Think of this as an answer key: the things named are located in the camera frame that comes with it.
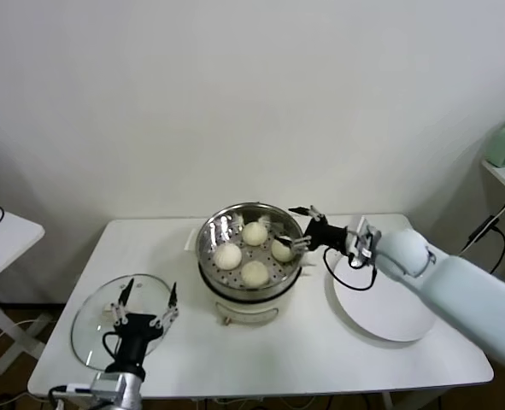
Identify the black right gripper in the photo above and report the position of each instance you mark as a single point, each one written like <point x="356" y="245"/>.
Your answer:
<point x="327" y="237"/>

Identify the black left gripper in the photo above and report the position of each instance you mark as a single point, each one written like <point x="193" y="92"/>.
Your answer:
<point x="134" y="337"/>

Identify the white steamed baozi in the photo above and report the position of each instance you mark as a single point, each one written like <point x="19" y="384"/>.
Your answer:
<point x="255" y="274"/>
<point x="227" y="256"/>
<point x="282" y="252"/>
<point x="254" y="233"/>

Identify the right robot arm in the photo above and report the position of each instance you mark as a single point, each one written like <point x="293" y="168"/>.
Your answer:
<point x="448" y="282"/>

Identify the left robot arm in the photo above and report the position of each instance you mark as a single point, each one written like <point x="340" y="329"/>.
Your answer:
<point x="119" y="388"/>

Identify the stainless steel steamer basket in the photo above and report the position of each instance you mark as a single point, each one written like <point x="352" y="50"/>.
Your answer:
<point x="207" y="243"/>

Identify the glass pot lid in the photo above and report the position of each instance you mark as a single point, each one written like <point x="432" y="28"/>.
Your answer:
<point x="145" y="292"/>

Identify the white electric cooking pot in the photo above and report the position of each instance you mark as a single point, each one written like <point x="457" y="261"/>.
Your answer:
<point x="243" y="312"/>

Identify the white round plate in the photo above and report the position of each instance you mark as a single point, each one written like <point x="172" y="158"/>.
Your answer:
<point x="384" y="307"/>

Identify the white side table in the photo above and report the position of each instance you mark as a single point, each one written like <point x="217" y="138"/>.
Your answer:
<point x="13" y="230"/>

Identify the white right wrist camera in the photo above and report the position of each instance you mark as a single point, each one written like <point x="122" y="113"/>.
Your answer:
<point x="363" y="237"/>

